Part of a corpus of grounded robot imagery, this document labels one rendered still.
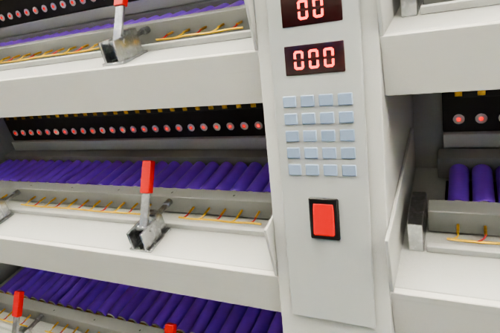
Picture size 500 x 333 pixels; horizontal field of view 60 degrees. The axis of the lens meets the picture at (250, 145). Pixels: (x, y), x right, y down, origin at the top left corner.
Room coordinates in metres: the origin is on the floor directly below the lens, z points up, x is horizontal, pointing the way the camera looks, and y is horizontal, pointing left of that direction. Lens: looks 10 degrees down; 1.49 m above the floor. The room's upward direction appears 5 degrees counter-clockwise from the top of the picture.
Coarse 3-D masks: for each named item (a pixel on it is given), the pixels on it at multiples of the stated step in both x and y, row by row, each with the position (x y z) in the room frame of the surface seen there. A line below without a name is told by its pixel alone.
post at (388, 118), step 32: (256, 0) 0.35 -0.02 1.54; (384, 96) 0.32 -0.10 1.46; (384, 128) 0.31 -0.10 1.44; (384, 160) 0.31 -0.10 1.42; (384, 192) 0.31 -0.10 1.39; (384, 224) 0.31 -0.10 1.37; (384, 256) 0.31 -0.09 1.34; (288, 288) 0.35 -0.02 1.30; (384, 288) 0.31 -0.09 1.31; (288, 320) 0.35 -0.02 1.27; (320, 320) 0.34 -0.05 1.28; (384, 320) 0.31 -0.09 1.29
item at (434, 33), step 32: (384, 0) 0.32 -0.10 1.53; (416, 0) 0.34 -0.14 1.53; (448, 0) 0.36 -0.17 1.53; (480, 0) 0.32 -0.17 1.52; (384, 32) 0.31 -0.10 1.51; (416, 32) 0.30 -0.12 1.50; (448, 32) 0.29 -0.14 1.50; (480, 32) 0.28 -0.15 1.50; (384, 64) 0.31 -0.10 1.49; (416, 64) 0.31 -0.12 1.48; (448, 64) 0.30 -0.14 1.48; (480, 64) 0.29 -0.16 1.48
